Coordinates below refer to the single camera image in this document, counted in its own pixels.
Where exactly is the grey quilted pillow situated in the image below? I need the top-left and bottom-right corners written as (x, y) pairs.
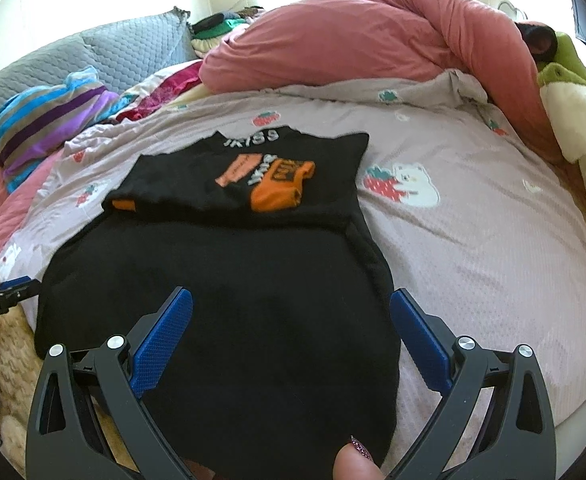
top-left (0, 8), bottom-right (195, 105)

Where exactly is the stack of folded clothes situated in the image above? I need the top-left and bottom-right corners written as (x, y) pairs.
top-left (190, 6), bottom-right (265, 58)

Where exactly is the green cream plush blanket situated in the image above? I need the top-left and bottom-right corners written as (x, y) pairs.
top-left (537, 32), bottom-right (586, 191)

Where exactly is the right hand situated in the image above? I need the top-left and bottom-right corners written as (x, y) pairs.
top-left (332, 436), bottom-right (385, 480)

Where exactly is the red lace garment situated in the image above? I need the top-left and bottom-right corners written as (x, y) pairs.
top-left (108, 60), bottom-right (203, 122)

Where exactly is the pink quilted duvet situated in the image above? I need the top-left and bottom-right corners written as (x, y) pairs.
top-left (200, 0), bottom-right (562, 164)

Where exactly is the striped purple blue pillow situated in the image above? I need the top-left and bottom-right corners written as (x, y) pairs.
top-left (0, 66), bottom-right (119, 193)

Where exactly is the cream yellow sheet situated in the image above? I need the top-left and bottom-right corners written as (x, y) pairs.
top-left (167, 84), bottom-right (215, 110)

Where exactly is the grey strawberry print blanket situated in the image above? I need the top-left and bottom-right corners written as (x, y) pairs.
top-left (0, 68), bottom-right (586, 470)

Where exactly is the black orange kids sweater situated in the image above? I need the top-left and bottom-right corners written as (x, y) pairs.
top-left (35, 127), bottom-right (399, 479)

